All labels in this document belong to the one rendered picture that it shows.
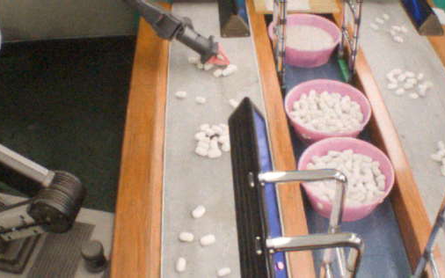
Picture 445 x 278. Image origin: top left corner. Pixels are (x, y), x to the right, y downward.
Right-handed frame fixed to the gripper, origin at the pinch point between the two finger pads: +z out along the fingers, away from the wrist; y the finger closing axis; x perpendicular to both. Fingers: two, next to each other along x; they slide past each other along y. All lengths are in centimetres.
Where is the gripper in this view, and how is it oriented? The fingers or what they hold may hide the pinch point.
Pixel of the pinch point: (227, 62)
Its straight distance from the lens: 195.8
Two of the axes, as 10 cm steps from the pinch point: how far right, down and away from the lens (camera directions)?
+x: -6.3, 6.0, 4.9
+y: -0.5, -6.6, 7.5
